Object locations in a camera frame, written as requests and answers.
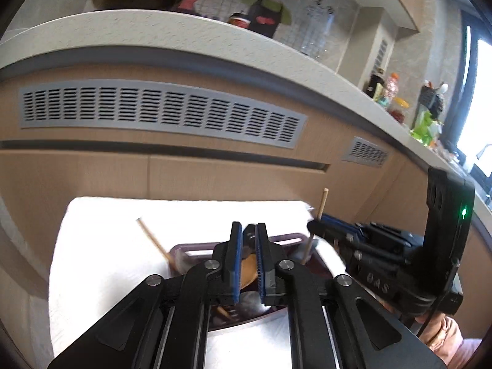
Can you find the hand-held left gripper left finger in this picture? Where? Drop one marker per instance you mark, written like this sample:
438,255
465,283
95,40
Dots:
235,276

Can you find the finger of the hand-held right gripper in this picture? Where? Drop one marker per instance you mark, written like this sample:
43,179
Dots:
338,225
326,236

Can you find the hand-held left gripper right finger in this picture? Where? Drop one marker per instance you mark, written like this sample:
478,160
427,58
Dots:
265,276

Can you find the wooden chopstick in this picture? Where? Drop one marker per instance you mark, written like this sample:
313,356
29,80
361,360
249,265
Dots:
153,240
322,203

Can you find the person's right forearm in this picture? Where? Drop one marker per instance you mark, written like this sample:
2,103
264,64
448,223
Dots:
465,353

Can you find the person's right hand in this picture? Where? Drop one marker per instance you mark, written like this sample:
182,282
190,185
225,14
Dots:
442,332

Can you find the wooden spoon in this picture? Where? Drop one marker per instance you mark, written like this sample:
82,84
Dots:
249,273

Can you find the black utensil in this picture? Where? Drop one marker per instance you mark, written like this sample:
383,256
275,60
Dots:
250,238

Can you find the small grey vent grille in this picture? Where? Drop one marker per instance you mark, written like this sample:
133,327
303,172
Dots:
365,152

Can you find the jar with orange lid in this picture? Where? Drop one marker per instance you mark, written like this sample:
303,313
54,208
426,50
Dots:
399,111

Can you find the white towel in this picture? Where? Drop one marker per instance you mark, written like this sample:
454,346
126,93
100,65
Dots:
107,238

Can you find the window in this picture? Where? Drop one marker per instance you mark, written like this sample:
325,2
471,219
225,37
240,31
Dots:
476,103

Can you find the black utensil holder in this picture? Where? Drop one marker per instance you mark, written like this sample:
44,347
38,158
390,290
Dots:
430,98

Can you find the dark bottle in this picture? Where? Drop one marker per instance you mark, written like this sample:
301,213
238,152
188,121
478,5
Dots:
373,84

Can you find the pink bottle with orange cap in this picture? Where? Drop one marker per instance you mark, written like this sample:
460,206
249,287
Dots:
391,86

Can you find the wooden cabinet front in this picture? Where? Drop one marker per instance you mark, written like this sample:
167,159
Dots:
96,169

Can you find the large grey vent grille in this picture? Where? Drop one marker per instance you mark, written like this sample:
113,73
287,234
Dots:
153,111

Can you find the red cup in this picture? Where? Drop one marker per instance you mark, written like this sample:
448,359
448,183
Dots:
238,21

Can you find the white speckled countertop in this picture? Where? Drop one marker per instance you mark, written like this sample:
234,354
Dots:
115,32

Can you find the wall poster with figure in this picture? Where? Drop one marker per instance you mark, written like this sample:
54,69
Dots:
307,27

